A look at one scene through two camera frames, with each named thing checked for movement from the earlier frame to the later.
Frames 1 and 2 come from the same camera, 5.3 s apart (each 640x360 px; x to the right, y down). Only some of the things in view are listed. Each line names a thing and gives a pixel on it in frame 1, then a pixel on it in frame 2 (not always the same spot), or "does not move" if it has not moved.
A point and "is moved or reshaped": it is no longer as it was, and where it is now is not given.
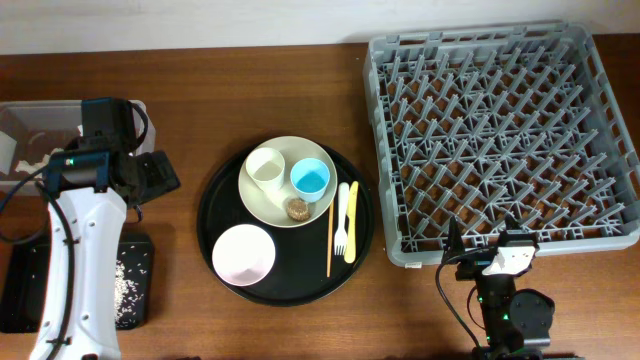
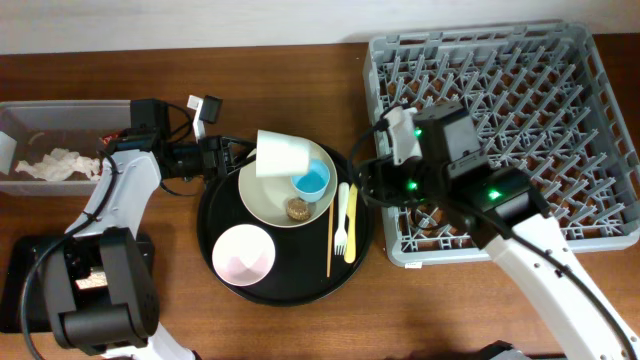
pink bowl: (243, 255) does not move
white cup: (266, 168) is moved or reshaped
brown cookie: (298, 210) does not move
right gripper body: (480, 271) to (373, 182)
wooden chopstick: (330, 238) does not move
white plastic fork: (341, 236) does not move
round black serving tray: (312, 261) does not move
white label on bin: (7, 151) does not move
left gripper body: (157, 174) to (214, 155)
